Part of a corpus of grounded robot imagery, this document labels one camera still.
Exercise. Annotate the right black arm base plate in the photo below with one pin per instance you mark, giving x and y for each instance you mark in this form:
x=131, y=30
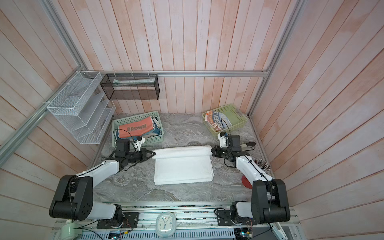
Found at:
x=229, y=218

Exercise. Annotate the green circuit board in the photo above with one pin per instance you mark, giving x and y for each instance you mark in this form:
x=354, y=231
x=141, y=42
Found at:
x=242, y=234

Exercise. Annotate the plain white towel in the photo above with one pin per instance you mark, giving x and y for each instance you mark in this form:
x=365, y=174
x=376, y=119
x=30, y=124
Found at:
x=183, y=165

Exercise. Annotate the white green bottle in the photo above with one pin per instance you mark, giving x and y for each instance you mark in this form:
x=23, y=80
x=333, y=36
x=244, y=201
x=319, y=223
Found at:
x=71, y=231

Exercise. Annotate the black wire mesh basket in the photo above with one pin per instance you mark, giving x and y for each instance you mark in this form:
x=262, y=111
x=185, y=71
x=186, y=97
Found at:
x=131, y=87

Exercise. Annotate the white wire mesh shelf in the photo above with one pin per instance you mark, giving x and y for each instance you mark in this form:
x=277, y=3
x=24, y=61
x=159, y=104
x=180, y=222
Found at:
x=83, y=112

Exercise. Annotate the red pen holder cup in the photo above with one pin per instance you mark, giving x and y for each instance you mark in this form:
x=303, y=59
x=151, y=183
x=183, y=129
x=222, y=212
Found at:
x=251, y=171

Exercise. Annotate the white analog clock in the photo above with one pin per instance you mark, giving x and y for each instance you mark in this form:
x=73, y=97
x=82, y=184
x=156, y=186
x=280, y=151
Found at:
x=166, y=224

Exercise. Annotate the brown towel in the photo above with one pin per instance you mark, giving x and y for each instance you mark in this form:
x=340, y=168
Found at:
x=136, y=129

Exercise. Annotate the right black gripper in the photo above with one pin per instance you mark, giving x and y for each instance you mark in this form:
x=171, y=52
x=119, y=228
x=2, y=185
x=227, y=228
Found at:
x=216, y=152

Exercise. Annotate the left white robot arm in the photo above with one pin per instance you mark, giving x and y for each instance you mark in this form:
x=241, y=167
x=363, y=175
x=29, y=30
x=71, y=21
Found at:
x=73, y=199

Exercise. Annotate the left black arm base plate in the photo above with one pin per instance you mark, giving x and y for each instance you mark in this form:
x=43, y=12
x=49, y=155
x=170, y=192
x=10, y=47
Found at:
x=129, y=221

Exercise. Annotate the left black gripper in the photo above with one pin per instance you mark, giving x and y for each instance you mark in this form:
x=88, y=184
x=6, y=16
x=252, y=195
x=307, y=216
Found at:
x=144, y=154

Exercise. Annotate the black white stapler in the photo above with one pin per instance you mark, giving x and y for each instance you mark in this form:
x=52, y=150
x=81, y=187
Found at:
x=250, y=146

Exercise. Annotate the light green plastic basket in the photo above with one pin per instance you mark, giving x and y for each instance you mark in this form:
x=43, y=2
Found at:
x=237, y=118

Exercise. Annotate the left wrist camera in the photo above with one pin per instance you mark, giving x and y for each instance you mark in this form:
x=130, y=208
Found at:
x=138, y=142

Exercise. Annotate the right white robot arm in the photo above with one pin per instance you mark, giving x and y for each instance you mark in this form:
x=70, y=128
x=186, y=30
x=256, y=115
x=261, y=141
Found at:
x=269, y=201

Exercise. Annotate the red white blue towel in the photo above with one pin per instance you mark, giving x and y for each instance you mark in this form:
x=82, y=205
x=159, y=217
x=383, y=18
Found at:
x=217, y=121

